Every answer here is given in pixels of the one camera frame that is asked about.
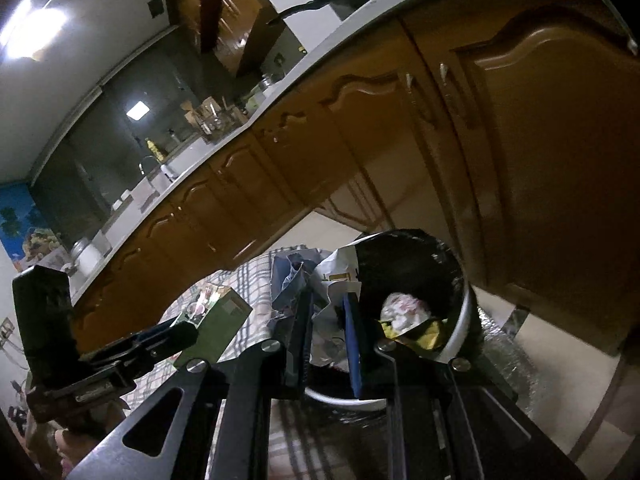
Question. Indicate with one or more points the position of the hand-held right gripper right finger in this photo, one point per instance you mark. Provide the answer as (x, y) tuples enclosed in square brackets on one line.
[(352, 340)]

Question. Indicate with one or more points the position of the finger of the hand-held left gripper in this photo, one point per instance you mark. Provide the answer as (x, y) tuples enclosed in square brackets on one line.
[(160, 337)]

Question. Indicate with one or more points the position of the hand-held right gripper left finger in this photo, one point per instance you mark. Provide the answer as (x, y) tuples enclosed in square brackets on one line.
[(300, 355)]

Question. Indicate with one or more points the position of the grey white wrapper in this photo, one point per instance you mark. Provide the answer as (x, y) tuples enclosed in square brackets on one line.
[(335, 280)]

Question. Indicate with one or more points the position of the green printed carton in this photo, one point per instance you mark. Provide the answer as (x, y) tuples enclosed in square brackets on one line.
[(220, 310)]

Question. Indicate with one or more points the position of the yellow snack wrapper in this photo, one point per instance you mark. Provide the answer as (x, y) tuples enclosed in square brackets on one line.
[(425, 337)]

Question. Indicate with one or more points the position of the white bin with black liner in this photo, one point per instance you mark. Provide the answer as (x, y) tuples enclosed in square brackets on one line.
[(410, 265)]

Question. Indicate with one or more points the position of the person's left hand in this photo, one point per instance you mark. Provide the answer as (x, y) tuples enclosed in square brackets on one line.
[(65, 450)]

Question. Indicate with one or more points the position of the brown wooden cabinet door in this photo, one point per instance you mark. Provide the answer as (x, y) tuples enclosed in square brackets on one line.
[(115, 280), (190, 225), (540, 135), (305, 160), (380, 125), (250, 195)]

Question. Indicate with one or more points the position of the plaid blanket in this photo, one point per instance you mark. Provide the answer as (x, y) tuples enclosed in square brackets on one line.
[(300, 435)]

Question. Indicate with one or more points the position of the white canister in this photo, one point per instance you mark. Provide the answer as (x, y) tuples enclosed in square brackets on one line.
[(85, 252)]

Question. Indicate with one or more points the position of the silver foil mat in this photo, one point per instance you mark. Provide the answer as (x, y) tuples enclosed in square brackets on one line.
[(505, 350)]

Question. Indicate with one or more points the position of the dark kitchen window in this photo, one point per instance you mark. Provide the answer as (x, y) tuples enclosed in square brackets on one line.
[(100, 170)]

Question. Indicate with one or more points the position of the metal sink faucet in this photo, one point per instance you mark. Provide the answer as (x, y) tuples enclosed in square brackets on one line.
[(145, 162)]

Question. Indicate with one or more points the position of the yellow bottle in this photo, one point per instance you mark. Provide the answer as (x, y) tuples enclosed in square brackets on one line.
[(152, 147)]

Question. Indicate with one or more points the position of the clear glass container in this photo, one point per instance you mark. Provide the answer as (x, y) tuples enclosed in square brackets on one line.
[(210, 115)]

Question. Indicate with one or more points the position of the jar with metal lid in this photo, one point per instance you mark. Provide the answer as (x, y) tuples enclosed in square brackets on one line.
[(267, 80)]

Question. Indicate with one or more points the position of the ceiling light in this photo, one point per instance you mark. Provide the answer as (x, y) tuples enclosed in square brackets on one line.
[(35, 25)]

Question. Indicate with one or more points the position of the wall power outlet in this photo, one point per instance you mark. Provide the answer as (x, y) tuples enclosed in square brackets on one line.
[(6, 330)]

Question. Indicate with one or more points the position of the blue wall poster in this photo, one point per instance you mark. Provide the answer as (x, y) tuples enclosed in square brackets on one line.
[(20, 225)]

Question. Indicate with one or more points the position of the dark wall switch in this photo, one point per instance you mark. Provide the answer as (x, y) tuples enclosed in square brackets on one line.
[(156, 7)]

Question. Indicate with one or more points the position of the wooden wall cabinet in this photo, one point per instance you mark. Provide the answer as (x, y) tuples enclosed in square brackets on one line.
[(235, 5)]

